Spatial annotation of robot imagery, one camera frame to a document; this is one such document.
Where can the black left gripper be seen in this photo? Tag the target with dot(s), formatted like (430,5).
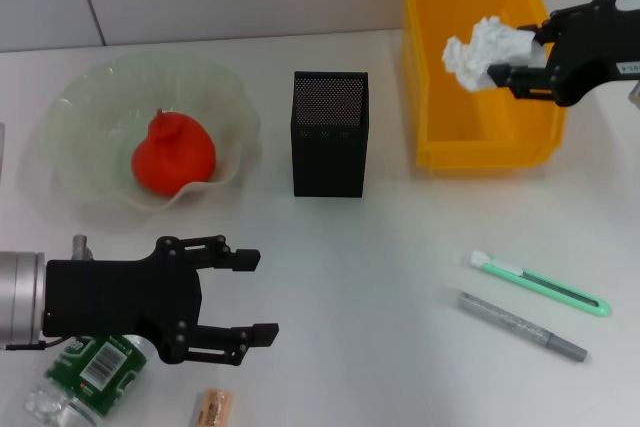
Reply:
(120,297)

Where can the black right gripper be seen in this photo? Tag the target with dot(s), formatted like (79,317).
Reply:
(590,47)

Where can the white paper ball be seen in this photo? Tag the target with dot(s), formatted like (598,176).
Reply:
(485,52)

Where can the clear green-label water bottle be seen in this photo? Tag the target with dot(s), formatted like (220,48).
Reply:
(95,372)

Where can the black mesh pen holder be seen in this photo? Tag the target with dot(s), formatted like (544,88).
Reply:
(327,167)

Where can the mint green utility knife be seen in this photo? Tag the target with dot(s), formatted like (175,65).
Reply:
(550,284)

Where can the clear wavy glass fruit plate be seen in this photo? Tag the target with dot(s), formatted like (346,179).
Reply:
(100,97)

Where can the grey marker pen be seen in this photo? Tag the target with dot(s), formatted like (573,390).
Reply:
(525,327)

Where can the yellow plastic bin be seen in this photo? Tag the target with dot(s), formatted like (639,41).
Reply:
(450,137)

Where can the small tan wrapped candy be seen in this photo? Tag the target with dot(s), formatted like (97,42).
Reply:
(216,407)

